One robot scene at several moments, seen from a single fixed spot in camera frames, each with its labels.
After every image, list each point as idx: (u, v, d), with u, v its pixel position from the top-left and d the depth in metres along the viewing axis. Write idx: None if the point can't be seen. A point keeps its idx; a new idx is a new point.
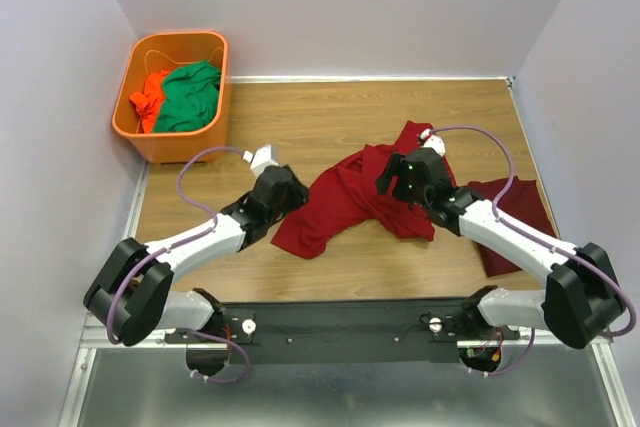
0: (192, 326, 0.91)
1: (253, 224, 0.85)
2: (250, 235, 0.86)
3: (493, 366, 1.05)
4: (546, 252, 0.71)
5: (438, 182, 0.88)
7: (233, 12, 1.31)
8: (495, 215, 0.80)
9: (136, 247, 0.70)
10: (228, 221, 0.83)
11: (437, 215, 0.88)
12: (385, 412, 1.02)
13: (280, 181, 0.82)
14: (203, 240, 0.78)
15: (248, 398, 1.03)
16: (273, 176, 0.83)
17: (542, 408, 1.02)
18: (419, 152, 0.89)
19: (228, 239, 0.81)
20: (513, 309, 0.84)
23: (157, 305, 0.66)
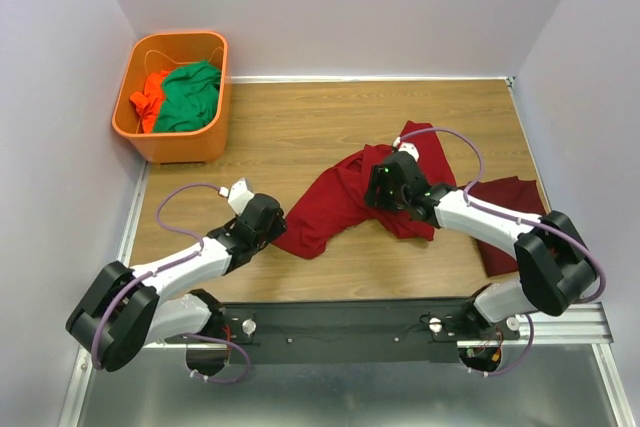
0: (191, 329, 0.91)
1: (240, 248, 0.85)
2: (235, 260, 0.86)
3: (493, 366, 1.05)
4: (512, 224, 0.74)
5: (413, 181, 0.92)
7: (233, 11, 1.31)
8: (465, 199, 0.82)
9: (122, 271, 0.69)
10: (214, 244, 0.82)
11: (415, 211, 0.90)
12: (385, 411, 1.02)
13: (270, 207, 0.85)
14: (188, 264, 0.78)
15: (248, 398, 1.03)
16: (263, 202, 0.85)
17: (542, 408, 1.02)
18: (392, 155, 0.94)
19: (214, 262, 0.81)
20: (508, 307, 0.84)
23: (141, 328, 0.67)
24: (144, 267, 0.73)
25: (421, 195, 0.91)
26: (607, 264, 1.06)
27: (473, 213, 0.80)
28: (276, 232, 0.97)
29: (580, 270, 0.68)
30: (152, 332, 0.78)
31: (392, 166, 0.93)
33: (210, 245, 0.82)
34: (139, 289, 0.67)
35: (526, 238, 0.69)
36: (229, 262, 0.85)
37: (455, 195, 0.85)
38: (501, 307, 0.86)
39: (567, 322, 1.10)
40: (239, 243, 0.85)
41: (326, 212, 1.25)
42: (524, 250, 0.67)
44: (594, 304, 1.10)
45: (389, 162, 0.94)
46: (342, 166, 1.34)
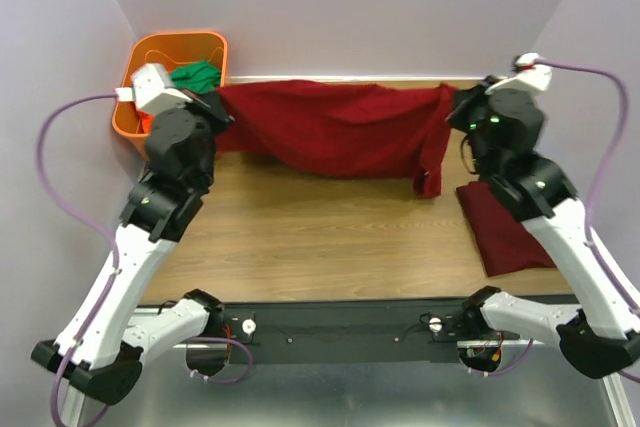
0: (194, 332, 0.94)
1: (174, 207, 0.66)
2: (175, 223, 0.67)
3: (493, 367, 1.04)
4: (624, 311, 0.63)
5: (522, 150, 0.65)
7: (234, 11, 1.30)
8: (586, 235, 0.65)
9: (47, 355, 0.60)
10: (132, 241, 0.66)
11: (508, 193, 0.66)
12: (385, 412, 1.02)
13: (176, 141, 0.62)
14: (116, 291, 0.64)
15: (248, 397, 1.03)
16: (163, 138, 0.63)
17: (542, 408, 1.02)
18: (513, 105, 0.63)
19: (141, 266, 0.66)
20: (520, 328, 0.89)
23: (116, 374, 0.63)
24: (67, 333, 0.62)
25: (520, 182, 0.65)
26: None
27: (587, 260, 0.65)
28: (217, 123, 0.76)
29: None
30: (154, 347, 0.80)
31: (514, 124, 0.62)
33: (122, 235, 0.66)
34: (74, 370, 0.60)
35: (632, 338, 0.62)
36: (168, 230, 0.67)
37: (573, 204, 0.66)
38: (510, 320, 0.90)
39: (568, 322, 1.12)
40: (165, 201, 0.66)
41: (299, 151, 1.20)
42: (627, 360, 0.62)
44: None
45: (513, 115, 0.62)
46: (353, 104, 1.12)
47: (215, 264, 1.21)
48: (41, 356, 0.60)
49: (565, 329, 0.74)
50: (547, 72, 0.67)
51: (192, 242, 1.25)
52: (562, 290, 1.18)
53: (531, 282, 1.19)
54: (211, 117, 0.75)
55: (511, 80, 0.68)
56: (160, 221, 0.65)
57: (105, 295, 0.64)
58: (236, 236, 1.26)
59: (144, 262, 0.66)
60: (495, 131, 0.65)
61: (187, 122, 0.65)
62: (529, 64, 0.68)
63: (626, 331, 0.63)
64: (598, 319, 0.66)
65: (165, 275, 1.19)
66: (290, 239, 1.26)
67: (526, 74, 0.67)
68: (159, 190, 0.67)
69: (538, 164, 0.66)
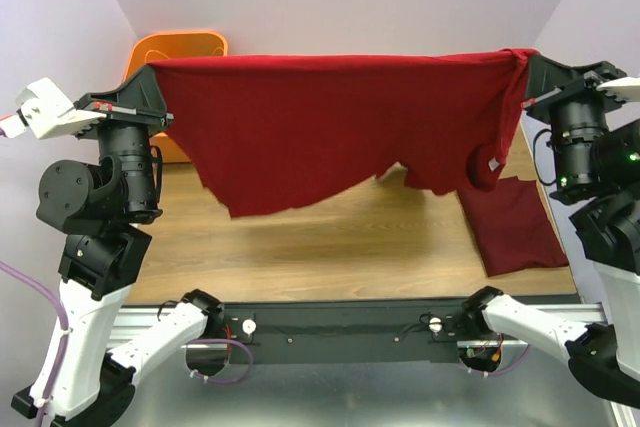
0: (192, 336, 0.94)
1: (110, 260, 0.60)
2: (117, 272, 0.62)
3: (493, 367, 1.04)
4: None
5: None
7: (234, 11, 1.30)
8: None
9: (23, 408, 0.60)
10: (79, 296, 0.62)
11: (604, 233, 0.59)
12: (385, 412, 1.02)
13: (70, 215, 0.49)
14: (71, 350, 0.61)
15: (248, 397, 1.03)
16: (54, 210, 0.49)
17: (543, 409, 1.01)
18: None
19: (92, 321, 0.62)
20: (526, 336, 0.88)
23: (104, 406, 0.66)
24: (38, 386, 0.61)
25: (614, 222, 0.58)
26: None
27: None
28: (154, 126, 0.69)
29: None
30: (154, 356, 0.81)
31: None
33: (65, 292, 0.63)
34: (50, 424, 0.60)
35: None
36: (110, 281, 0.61)
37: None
38: (516, 327, 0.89)
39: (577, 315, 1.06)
40: (101, 251, 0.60)
41: (292, 123, 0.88)
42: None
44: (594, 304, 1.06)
45: None
46: (392, 71, 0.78)
47: (215, 264, 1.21)
48: (21, 408, 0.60)
49: (575, 347, 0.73)
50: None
51: (193, 242, 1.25)
52: (563, 290, 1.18)
53: (532, 283, 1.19)
54: (141, 125, 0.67)
55: (631, 83, 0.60)
56: (99, 276, 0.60)
57: (61, 356, 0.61)
58: (236, 236, 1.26)
59: (94, 319, 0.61)
60: (622, 166, 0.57)
61: (80, 178, 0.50)
62: None
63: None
64: (635, 362, 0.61)
65: (165, 275, 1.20)
66: (290, 239, 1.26)
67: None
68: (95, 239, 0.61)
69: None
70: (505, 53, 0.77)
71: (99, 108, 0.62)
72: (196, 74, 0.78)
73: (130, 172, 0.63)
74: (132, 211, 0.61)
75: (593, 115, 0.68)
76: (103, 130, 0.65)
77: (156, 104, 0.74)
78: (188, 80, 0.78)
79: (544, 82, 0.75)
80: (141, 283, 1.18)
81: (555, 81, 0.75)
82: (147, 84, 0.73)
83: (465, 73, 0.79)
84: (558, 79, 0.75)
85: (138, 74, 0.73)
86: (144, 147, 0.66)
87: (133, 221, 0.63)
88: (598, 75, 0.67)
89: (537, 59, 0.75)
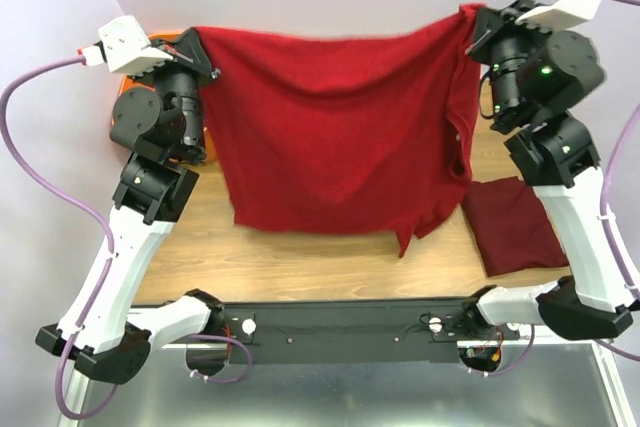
0: (194, 327, 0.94)
1: (164, 190, 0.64)
2: (169, 202, 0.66)
3: (493, 367, 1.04)
4: (617, 288, 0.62)
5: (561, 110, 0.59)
7: (236, 13, 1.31)
8: (601, 209, 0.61)
9: (50, 341, 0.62)
10: (127, 223, 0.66)
11: (528, 151, 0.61)
12: (385, 412, 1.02)
13: (139, 136, 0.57)
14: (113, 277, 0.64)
15: (248, 397, 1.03)
16: (126, 131, 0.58)
17: (543, 408, 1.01)
18: (573, 55, 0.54)
19: (137, 251, 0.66)
20: (516, 314, 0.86)
23: (127, 354, 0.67)
24: (69, 318, 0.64)
25: (541, 139, 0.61)
26: None
27: (595, 231, 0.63)
28: (201, 76, 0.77)
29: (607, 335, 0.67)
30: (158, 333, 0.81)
31: (567, 78, 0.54)
33: (116, 218, 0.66)
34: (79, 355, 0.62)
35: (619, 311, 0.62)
36: (162, 208, 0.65)
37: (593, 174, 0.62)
38: (506, 307, 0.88)
39: None
40: (156, 180, 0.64)
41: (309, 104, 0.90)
42: (614, 334, 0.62)
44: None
45: (570, 69, 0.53)
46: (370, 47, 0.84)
47: (215, 264, 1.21)
48: (46, 342, 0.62)
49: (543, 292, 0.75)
50: (593, 3, 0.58)
51: (193, 242, 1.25)
52: None
53: (531, 282, 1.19)
54: (194, 72, 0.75)
55: (552, 9, 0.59)
56: (153, 203, 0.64)
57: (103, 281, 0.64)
58: (236, 236, 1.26)
59: (140, 246, 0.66)
60: (543, 83, 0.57)
61: (146, 104, 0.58)
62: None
63: (616, 307, 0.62)
64: (588, 289, 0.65)
65: (165, 274, 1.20)
66: (289, 239, 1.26)
67: (572, 1, 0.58)
68: (150, 169, 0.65)
69: (562, 122, 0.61)
70: (452, 17, 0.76)
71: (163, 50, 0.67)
72: (229, 49, 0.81)
73: (183, 110, 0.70)
74: (186, 144, 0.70)
75: (520, 50, 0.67)
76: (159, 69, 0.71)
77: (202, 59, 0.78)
78: (219, 57, 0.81)
79: (485, 25, 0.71)
80: (142, 282, 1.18)
81: (493, 20, 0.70)
82: (192, 44, 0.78)
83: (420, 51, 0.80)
84: (495, 20, 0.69)
85: (184, 36, 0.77)
86: (195, 92, 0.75)
87: (184, 156, 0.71)
88: (515, 9, 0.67)
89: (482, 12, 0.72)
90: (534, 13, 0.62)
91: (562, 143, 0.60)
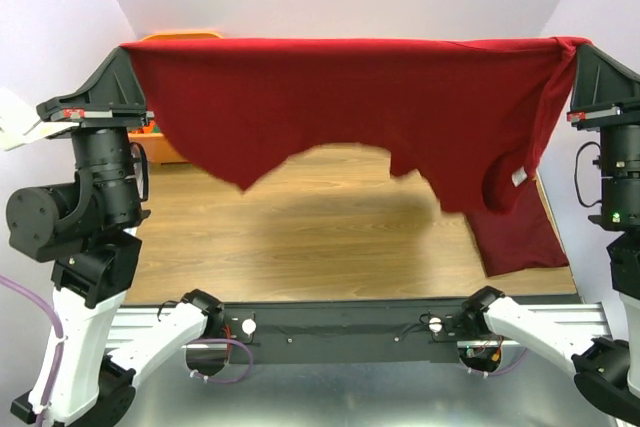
0: (193, 336, 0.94)
1: (103, 269, 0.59)
2: (110, 280, 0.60)
3: (493, 366, 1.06)
4: None
5: None
7: (233, 12, 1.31)
8: None
9: (23, 414, 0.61)
10: (72, 304, 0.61)
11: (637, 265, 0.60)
12: (384, 412, 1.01)
13: (38, 247, 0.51)
14: (70, 356, 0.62)
15: (247, 397, 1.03)
16: (23, 240, 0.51)
17: (543, 409, 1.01)
18: None
19: (87, 329, 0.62)
20: (530, 342, 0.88)
23: (104, 408, 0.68)
24: (36, 392, 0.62)
25: None
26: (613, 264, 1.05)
27: None
28: (134, 119, 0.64)
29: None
30: (148, 365, 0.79)
31: None
33: (60, 299, 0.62)
34: None
35: None
36: (102, 291, 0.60)
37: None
38: (520, 335, 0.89)
39: (571, 308, 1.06)
40: (92, 261, 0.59)
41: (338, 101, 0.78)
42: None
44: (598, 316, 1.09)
45: None
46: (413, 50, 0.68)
47: (215, 264, 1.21)
48: (19, 414, 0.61)
49: (581, 360, 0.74)
50: None
51: (193, 242, 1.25)
52: (563, 290, 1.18)
53: (532, 283, 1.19)
54: (119, 128, 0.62)
55: None
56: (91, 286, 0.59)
57: (58, 365, 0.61)
58: (237, 236, 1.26)
59: (90, 325, 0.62)
60: None
61: (42, 211, 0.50)
62: None
63: None
64: None
65: (164, 274, 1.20)
66: (289, 239, 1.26)
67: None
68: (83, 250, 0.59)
69: None
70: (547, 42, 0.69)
71: (70, 116, 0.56)
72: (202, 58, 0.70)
73: (108, 181, 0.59)
74: (115, 223, 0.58)
75: None
76: (79, 138, 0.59)
77: (132, 94, 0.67)
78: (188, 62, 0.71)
79: (595, 82, 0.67)
80: (142, 283, 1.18)
81: (610, 84, 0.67)
82: (124, 71, 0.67)
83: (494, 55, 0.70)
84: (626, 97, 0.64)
85: (114, 60, 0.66)
86: (124, 150, 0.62)
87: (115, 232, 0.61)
88: None
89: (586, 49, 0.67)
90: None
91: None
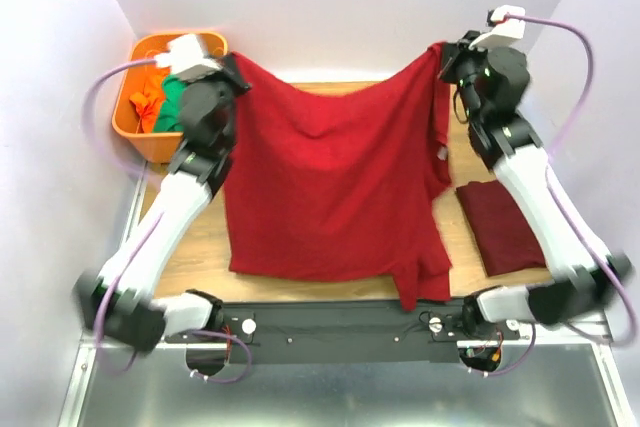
0: (195, 323, 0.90)
1: (210, 170, 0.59)
2: (213, 182, 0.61)
3: (492, 367, 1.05)
4: (574, 243, 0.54)
5: (504, 104, 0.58)
7: (235, 12, 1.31)
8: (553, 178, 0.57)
9: (93, 284, 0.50)
10: (179, 188, 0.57)
11: (479, 141, 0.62)
12: (385, 411, 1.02)
13: (203, 116, 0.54)
14: (158, 233, 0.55)
15: (248, 397, 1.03)
16: (188, 112, 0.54)
17: (542, 408, 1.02)
18: (501, 58, 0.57)
19: (184, 214, 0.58)
20: (505, 308, 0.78)
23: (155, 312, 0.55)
24: (110, 264, 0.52)
25: (492, 130, 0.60)
26: None
27: (550, 197, 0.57)
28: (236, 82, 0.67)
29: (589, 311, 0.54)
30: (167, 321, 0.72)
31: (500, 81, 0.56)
33: (171, 184, 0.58)
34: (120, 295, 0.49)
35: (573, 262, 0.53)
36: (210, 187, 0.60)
37: (536, 153, 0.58)
38: (501, 303, 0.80)
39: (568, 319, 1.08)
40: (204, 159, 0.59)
41: (313, 174, 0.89)
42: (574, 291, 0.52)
44: (597, 315, 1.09)
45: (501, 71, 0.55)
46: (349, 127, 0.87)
47: (215, 263, 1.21)
48: (87, 285, 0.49)
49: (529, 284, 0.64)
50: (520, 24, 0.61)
51: (193, 242, 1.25)
52: None
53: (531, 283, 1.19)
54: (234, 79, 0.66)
55: (488, 36, 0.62)
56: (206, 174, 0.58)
57: (147, 235, 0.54)
58: None
59: (186, 211, 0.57)
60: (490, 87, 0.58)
61: (210, 94, 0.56)
62: (501, 20, 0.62)
63: (577, 267, 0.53)
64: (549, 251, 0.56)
65: (164, 274, 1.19)
66: None
67: (501, 26, 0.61)
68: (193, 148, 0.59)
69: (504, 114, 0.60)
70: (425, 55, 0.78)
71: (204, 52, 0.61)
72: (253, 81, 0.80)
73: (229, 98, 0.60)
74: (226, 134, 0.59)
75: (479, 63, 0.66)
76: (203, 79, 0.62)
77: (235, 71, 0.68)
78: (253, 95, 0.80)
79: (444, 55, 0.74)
80: None
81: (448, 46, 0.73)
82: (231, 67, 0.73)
83: (402, 99, 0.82)
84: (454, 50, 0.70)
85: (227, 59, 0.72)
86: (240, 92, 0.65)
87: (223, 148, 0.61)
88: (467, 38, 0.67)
89: (447, 47, 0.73)
90: (479, 39, 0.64)
91: (506, 130, 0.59)
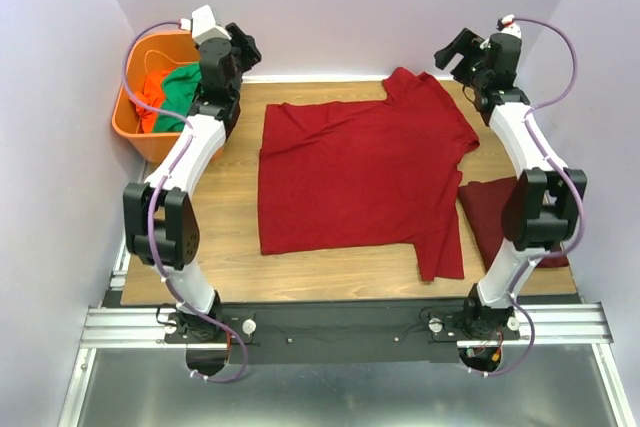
0: (199, 307, 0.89)
1: (220, 112, 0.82)
2: (227, 120, 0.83)
3: (493, 366, 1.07)
4: (538, 159, 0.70)
5: (502, 73, 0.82)
7: (235, 12, 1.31)
8: (526, 117, 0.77)
9: (139, 190, 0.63)
10: (203, 123, 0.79)
11: (479, 101, 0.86)
12: (385, 412, 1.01)
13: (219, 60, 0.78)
14: (192, 149, 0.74)
15: (248, 397, 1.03)
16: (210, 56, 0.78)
17: (543, 409, 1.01)
18: (503, 36, 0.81)
19: (210, 138, 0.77)
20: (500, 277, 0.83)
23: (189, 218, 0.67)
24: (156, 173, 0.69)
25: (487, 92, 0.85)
26: (614, 265, 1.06)
27: (519, 128, 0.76)
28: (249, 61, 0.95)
29: (554, 224, 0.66)
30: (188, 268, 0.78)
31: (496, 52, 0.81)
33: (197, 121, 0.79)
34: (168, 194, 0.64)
35: (535, 172, 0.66)
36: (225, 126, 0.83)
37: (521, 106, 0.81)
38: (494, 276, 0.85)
39: (568, 322, 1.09)
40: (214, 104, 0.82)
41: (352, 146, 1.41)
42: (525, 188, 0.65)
44: (597, 315, 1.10)
45: (497, 45, 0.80)
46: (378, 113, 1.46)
47: (215, 263, 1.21)
48: (136, 189, 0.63)
49: None
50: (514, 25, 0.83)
51: None
52: (562, 290, 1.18)
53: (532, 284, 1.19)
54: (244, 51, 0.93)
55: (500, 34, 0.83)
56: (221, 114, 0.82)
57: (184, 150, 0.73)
58: (235, 235, 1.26)
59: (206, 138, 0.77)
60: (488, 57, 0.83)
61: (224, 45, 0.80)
62: (509, 23, 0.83)
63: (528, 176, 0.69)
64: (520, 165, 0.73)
65: None
66: None
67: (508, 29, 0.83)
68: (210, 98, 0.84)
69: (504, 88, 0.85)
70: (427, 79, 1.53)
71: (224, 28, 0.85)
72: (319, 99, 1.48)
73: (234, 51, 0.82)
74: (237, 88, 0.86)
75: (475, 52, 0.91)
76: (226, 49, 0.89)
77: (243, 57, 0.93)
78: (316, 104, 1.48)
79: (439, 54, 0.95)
80: (142, 283, 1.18)
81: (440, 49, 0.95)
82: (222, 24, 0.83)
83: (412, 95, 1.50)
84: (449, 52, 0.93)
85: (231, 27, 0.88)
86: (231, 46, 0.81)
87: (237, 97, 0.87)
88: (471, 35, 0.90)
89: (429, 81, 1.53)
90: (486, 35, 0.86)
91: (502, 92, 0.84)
